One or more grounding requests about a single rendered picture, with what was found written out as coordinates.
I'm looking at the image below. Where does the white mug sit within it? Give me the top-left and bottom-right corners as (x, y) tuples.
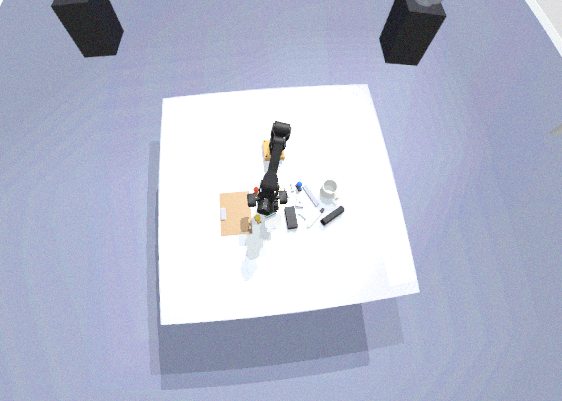
(320, 179), (340, 201)

